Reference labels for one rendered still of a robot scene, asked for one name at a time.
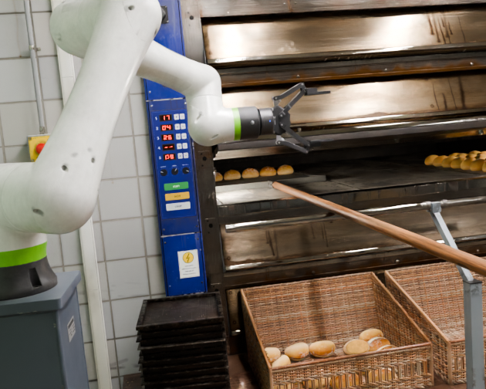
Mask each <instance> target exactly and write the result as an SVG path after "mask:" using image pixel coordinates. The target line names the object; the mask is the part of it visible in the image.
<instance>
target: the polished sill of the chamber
mask: <svg viewBox="0 0 486 389"><path fill-rule="evenodd" d="M475 188H486V176H484V177H477V178H463V179H455V180H448V181H434V182H427V183H419V184H405V185H397V186H390V187H383V188H369V189H361V190H354V191H340V192H333V193H325V194H312V195H314V196H316V197H318V198H322V199H324V200H327V201H330V202H332V203H335V204H342V203H350V202H357V201H370V200H377V199H384V198H398V197H405V196H412V195H425V194H433V193H441V192H448V191H461V190H468V189H475ZM217 206H218V217H223V216H230V215H243V214H251V213H259V212H266V211H279V210H286V209H293V208H307V207H314V206H316V205H314V204H311V203H309V202H307V201H304V200H302V199H300V198H297V197H289V198H275V199H268V200H260V201H246V202H239V203H231V204H223V205H217Z"/></svg>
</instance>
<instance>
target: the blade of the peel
mask: <svg viewBox="0 0 486 389"><path fill-rule="evenodd" d="M273 179H274V180H276V181H278V182H279V183H281V184H285V185H289V184H303V183H311V182H318V181H326V176H325V175H305V174H301V175H293V176H285V177H277V178H263V179H255V180H247V181H233V182H225V183H217V184H215V185H216V187H215V188H216V192H223V191H237V190H245V189H252V188H267V187H268V180H273Z"/></svg>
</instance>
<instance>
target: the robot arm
mask: <svg viewBox="0 0 486 389"><path fill-rule="evenodd" d="M161 20H162V13H161V8H160V4H159V2H158V0H65V1H63V2H61V3H59V4H58V5H57V6H56V7H55V9H54V10H53V12H52V14H51V17H50V20H49V29H50V33H51V36H52V38H53V40H54V42H55V43H56V45H57V46H58V47H59V48H60V49H62V50H63V51H64V52H67V53H68V54H71V55H73V56H76V57H79V58H81V59H83V64H82V65H81V68H80V71H79V74H78V76H77V78H76V81H75V84H74V86H73V89H72V91H71V93H70V95H69V98H68V100H67V102H66V105H65V106H64V108H63V110H62V113H61V115H60V117H59V119H58V121H57V123H56V125H55V127H54V129H53V131H52V133H51V134H50V136H49V139H48V140H47V142H46V144H45V146H44V148H43V149H42V151H41V153H40V155H39V156H38V158H37V159H36V161H35V162H29V163H28V162H25V163H7V164H0V301H2V300H10V299H19V298H23V297H27V296H33V295H35V294H39V293H43V292H45V291H47V290H49V289H51V288H53V287H54V286H56V285H57V283H58V281H57V275H56V274H55V273H54V272H53V270H52V269H51V267H50V265H49V262H48V259H47V255H46V246H47V235H46V234H54V235H62V234H67V233H70V232H73V231H75V230H77V229H79V228H81V227H82V226H83V225H85V224H86V223H87V222H88V221H89V219H90V217H91V216H92V214H93V212H94V209H95V207H96V200H97V196H98V192H99V188H100V181H101V177H102V174H103V168H104V165H105V162H106V156H107V154H108V150H109V147H110V143H111V140H112V137H113V133H114V131H115V127H116V123H117V121H118V119H119V116H120V112H121V110H122V108H123V104H124V102H125V99H126V97H127V94H128V92H129V90H130V87H131V84H132V82H133V79H134V77H135V76H139V77H142V78H144V79H148V80H151V81H154V82H155V83H159V84H161V85H164V86H166V87H169V88H171V89H172V90H175V91H177V92H179V93H181V94H183V95H185V97H186V101H187V127H188V132H189V134H190V136H191V138H192V139H193V140H194V141H195V142H196V143H198V144H200V145H202V146H213V145H215V144H220V143H224V142H228V141H233V140H250V139H258V137H259V135H269V134H275V135H276V142H275V144H278V145H285V146H286V147H290V148H292V149H294V150H297V151H300V152H302V153H304V154H308V153H309V148H310V147H319V146H321V142H328V141H333V138H329V139H320V140H307V141H306V140H304V139H303V138H302V137H300V136H299V135H298V134H297V133H295V132H294V131H293V130H292V129H290V125H291V121H290V114H289V112H288V111H289V110H290V109H291V108H292V107H293V106H294V105H295V103H296V102H297V101H298V100H299V99H300V98H301V97H302V96H303V95H304V96H309V95H319V94H328V93H331V92H330V90H329V91H319V92H318V90H317V88H305V84H304V83H303V82H301V83H298V84H297V85H295V86H294V87H292V88H291V89H289V90H287V91H285V92H284V93H282V94H281V95H279V96H274V97H272V100H273V102H274V107H271V108H261V109H257V107H256V106H251V107H232V108H225V107H224V106H223V102H222V95H221V78H220V76H219V74H218V72H217V71H216V70H215V69H214V68H212V67H211V66H209V65H205V64H203V63H198V62H196V61H194V60H191V59H188V58H187V57H185V56H182V55H180V54H178V53H176V52H174V51H172V50H170V49H168V48H166V47H165V46H162V45H161V44H159V43H158V42H155V41H154V37H155V36H156V34H157V33H158V31H159V29H160V25H161ZM298 89H300V91H299V92H298V93H297V94H296V95H295V97H294V98H293V99H292V100H291V101H290V102H289V103H288V104H287V105H286V106H284V107H283V108H282V107H280V106H279V105H278V104H279V103H280V102H281V99H284V98H285V97H287V96H288V95H290V94H291V93H294V92H295V91H296V90H298ZM284 132H286V133H287V134H289V135H290V136H291V137H293V138H294V139H296V140H297V141H298V142H299V143H300V144H302V145H303V146H305V147H304V148H303V147H300V146H297V145H295V144H292V143H290V142H288V141H285V140H284V138H282V137H281V135H282V134H283V133H284Z"/></svg>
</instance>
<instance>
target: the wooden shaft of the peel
mask: <svg viewBox="0 0 486 389"><path fill-rule="evenodd" d="M272 186H273V187H274V188H277V189H279V190H280V191H284V192H285V193H288V194H290V195H293V196H295V197H297V198H300V199H302V200H304V201H307V202H309V203H311V204H314V205H316V206H319V207H320V208H324V209H325V210H328V211H330V212H333V213H335V214H337V215H340V216H343V217H344V218H348V219H349V220H351V221H354V222H356V223H359V224H361V225H364V226H366V227H368V228H371V229H373V230H375V231H377V232H380V233H383V234H384V235H388V236H389V237H391V238H394V239H396V240H399V241H401V242H404V243H406V244H408V245H411V246H413V247H415V248H417V249H420V250H423V251H425V252H428V253H430V254H431V255H435V256H436V257H439V258H441V259H444V260H446V261H448V262H451V263H453V264H455V265H457V266H460V267H462V268H465V269H468V270H470V271H472V272H475V273H477V274H479V275H481V276H484V277H486V260H485V259H482V258H479V257H477V256H475V255H472V254H469V253H466V252H463V251H461V250H459V249H455V248H453V247H450V246H448V245H445V244H442V243H440V242H436V241H434V240H432V239H429V238H426V237H423V236H421V235H418V234H415V233H413V232H409V231H407V230H405V229H402V228H399V227H396V226H395V225H391V224H389V223H386V222H382V221H380V220H378V219H375V218H372V217H370V216H368V215H364V214H362V213H359V212H357V211H354V210H351V209H349V208H345V207H343V206H341V205H338V204H335V203H332V202H330V201H327V200H324V199H322V198H318V197H316V196H314V195H311V194H308V193H305V192H304V191H300V190H298V189H295V188H292V187H289V186H287V185H285V184H281V183H278V182H277V181H275V182H274V183H273V185H272Z"/></svg>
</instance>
